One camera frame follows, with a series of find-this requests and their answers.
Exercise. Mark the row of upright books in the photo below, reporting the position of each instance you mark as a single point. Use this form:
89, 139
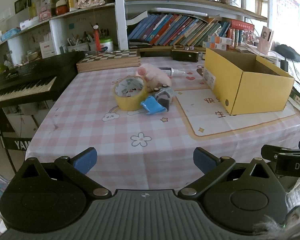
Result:
240, 37

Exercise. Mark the row of leaning colourful books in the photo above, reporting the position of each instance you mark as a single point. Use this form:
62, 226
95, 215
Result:
175, 28

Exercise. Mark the white storage boxes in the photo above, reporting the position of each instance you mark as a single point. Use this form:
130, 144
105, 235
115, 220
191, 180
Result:
240, 0

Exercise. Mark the black case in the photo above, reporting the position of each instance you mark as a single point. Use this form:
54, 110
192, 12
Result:
185, 55

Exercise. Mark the pink pig plush toy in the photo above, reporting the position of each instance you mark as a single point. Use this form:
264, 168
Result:
157, 76

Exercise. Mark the black power adapter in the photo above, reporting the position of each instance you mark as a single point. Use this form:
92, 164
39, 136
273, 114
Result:
284, 65

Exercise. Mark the blue tissue pack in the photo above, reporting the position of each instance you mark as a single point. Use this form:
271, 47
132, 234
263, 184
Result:
11, 34

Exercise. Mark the yellow tape roll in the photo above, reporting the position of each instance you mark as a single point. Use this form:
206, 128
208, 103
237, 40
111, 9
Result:
126, 103

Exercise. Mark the wooden chessboard box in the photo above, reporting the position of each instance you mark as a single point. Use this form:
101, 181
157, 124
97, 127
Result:
107, 60

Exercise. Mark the grey pen holder with pens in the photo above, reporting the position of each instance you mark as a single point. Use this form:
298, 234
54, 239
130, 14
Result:
77, 46

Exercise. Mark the dark photo frame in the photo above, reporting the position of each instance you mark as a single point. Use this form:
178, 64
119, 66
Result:
22, 6

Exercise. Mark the black electronic keyboard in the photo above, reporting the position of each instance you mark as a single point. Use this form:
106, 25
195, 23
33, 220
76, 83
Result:
27, 77

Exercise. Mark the orange and white small box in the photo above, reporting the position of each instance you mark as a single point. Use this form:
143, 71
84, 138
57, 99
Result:
218, 46
220, 40

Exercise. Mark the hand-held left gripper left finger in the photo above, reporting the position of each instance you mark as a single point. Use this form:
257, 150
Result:
86, 158

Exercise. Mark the grey fuzzy sleeve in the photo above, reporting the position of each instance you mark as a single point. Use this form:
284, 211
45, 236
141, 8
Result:
297, 217

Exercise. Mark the red tall bottle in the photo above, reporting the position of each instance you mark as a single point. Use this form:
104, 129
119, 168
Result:
97, 38

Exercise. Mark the pink box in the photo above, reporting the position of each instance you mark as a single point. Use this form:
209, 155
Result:
44, 11

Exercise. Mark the black keyboard stand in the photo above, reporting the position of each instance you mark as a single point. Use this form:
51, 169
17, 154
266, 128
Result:
17, 143

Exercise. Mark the white jar green lid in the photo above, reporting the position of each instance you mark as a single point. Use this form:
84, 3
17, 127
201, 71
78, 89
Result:
106, 45

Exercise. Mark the pink checked cloth desktop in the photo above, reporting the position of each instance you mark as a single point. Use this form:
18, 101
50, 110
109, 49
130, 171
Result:
102, 140

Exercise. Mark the white bookshelf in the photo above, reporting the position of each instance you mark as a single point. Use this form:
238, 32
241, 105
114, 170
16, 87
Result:
121, 17

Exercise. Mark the white box red label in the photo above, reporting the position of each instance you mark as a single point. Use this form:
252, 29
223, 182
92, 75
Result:
47, 50

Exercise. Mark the yellow and white cup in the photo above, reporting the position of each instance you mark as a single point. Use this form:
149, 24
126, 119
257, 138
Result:
71, 2

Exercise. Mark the red boxed book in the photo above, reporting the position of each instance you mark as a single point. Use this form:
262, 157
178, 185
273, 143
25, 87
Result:
241, 25

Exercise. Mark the red and white doll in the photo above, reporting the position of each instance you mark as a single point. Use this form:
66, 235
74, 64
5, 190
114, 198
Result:
61, 7

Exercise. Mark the white-tipped glue bottle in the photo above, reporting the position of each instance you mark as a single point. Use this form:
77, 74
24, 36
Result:
171, 71

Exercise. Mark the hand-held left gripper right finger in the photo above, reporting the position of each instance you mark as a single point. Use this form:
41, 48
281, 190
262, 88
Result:
202, 160

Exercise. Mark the yellow cardboard box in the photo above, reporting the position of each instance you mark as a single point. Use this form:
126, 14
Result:
260, 92

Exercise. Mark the blue plastic packet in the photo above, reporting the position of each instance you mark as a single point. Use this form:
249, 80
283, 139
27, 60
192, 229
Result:
152, 106

